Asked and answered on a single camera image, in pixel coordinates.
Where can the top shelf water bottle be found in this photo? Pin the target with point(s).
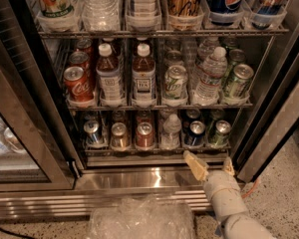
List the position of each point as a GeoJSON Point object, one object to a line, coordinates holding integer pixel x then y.
{"type": "Point", "coordinates": [101, 15]}

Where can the water bottle shelf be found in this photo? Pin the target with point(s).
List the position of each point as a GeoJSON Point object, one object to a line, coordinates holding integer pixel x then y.
{"type": "Point", "coordinates": [169, 138]}
{"type": "Point", "coordinates": [210, 72]}

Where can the red can bottom shelf front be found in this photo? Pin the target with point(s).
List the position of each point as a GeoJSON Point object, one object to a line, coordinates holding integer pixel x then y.
{"type": "Point", "coordinates": [144, 137]}

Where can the green can bottom shelf front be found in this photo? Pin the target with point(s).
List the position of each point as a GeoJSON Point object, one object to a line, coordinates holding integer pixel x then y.
{"type": "Point", "coordinates": [219, 134]}

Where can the blue can shelf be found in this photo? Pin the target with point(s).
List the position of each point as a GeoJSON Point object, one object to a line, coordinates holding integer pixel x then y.
{"type": "Point", "coordinates": [195, 133]}
{"type": "Point", "coordinates": [93, 131]}

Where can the blue can bottom shelf left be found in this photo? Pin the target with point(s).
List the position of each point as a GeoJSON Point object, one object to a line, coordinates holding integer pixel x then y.
{"type": "Point", "coordinates": [93, 131]}

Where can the top wire shelf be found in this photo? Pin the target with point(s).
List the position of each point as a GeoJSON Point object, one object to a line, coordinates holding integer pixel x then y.
{"type": "Point", "coordinates": [240, 32]}

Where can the steel fridge base grille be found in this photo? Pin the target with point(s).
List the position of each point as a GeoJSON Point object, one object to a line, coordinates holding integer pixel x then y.
{"type": "Point", "coordinates": [105, 189]}

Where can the left tea bottle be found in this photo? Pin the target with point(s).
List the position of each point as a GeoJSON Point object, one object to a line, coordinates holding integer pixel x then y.
{"type": "Point", "coordinates": [109, 75]}

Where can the wire shelf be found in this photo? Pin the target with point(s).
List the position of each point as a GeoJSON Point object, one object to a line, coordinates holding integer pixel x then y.
{"type": "Point", "coordinates": [240, 32]}
{"type": "Point", "coordinates": [152, 150]}
{"type": "Point", "coordinates": [161, 107]}

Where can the middle wire shelf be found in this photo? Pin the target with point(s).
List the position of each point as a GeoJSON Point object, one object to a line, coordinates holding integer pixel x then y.
{"type": "Point", "coordinates": [161, 107]}

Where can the red cola can front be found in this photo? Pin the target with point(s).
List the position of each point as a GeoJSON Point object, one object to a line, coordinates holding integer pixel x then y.
{"type": "Point", "coordinates": [78, 84]}

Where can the green can middle shelf front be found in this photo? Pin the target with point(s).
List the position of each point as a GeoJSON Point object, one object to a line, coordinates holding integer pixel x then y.
{"type": "Point", "coordinates": [238, 81]}

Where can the water bottle bottom shelf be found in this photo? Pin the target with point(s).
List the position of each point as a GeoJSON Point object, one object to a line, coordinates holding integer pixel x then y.
{"type": "Point", "coordinates": [169, 138]}

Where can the blue can bottom shelf front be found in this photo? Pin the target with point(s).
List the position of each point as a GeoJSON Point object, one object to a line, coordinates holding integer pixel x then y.
{"type": "Point", "coordinates": [195, 133]}

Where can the right fridge door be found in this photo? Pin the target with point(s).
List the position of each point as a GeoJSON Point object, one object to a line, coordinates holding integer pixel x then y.
{"type": "Point", "coordinates": [265, 148]}

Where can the right tea bottle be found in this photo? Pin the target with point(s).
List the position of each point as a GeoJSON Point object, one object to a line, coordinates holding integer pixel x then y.
{"type": "Point", "coordinates": [143, 70]}

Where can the brown can bottom shelf front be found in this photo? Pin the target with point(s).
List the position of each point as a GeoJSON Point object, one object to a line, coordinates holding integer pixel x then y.
{"type": "Point", "coordinates": [119, 138]}

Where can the bottom wire shelf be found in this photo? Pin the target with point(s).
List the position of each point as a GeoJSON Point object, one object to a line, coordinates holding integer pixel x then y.
{"type": "Point", "coordinates": [152, 150]}

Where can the top shelf clear bottle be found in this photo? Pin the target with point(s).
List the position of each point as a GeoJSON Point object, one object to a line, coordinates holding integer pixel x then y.
{"type": "Point", "coordinates": [143, 0]}

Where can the clear plastic bag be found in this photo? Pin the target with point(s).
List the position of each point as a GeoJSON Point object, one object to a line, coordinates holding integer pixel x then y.
{"type": "Point", "coordinates": [146, 218]}

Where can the left fridge glass door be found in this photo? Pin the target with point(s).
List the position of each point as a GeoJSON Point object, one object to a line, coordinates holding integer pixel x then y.
{"type": "Point", "coordinates": [42, 166]}

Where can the white green soda can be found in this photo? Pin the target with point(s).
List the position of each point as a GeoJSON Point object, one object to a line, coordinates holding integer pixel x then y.
{"type": "Point", "coordinates": [175, 80]}

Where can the silver can behind soda can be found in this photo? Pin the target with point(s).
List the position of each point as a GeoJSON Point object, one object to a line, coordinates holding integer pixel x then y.
{"type": "Point", "coordinates": [173, 57]}

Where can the red cola can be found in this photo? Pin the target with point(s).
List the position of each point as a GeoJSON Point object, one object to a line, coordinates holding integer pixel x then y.
{"type": "Point", "coordinates": [85, 45]}
{"type": "Point", "coordinates": [78, 84]}
{"type": "Point", "coordinates": [80, 59]}

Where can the tea bottle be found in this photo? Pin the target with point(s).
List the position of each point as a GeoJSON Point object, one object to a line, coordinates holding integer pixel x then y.
{"type": "Point", "coordinates": [109, 75]}
{"type": "Point", "coordinates": [143, 70]}

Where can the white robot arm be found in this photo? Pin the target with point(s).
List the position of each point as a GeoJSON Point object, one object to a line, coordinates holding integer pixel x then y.
{"type": "Point", "coordinates": [223, 192]}

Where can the water bottle middle shelf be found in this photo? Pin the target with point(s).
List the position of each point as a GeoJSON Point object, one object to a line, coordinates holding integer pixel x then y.
{"type": "Point", "coordinates": [210, 72]}

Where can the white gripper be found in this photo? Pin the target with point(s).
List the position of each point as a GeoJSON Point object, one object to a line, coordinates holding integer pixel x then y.
{"type": "Point", "coordinates": [219, 182]}

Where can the green can shelf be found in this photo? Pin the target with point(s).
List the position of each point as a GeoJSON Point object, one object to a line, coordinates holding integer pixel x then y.
{"type": "Point", "coordinates": [238, 81]}
{"type": "Point", "coordinates": [235, 57]}
{"type": "Point", "coordinates": [219, 134]}

